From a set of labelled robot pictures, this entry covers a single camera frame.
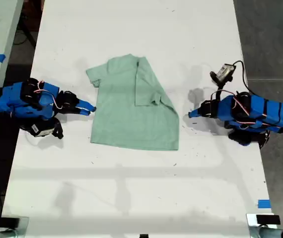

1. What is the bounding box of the pale green T-shirt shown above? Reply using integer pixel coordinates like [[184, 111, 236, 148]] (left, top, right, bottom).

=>
[[85, 53, 180, 151]]

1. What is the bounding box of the short blue tape piece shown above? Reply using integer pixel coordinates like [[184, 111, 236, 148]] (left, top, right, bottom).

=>
[[257, 199, 272, 209]]

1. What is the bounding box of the silver metal clamp plate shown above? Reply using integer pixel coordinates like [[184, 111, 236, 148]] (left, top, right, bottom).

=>
[[246, 213, 283, 238], [0, 216, 30, 238]]

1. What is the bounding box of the small black box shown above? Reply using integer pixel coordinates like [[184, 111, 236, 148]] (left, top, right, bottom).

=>
[[256, 215, 281, 225], [0, 217, 20, 228]]

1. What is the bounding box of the black camera box with label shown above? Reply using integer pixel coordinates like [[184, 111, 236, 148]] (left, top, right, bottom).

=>
[[19, 117, 65, 140]]

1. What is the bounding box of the black and grey camera box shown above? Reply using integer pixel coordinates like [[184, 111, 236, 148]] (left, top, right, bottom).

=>
[[210, 63, 237, 87]]

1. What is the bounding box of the black camera cable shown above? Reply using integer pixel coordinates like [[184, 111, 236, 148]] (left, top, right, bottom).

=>
[[232, 60, 251, 94]]

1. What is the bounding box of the black floor cable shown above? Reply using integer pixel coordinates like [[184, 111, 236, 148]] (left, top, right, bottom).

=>
[[11, 14, 38, 49]]

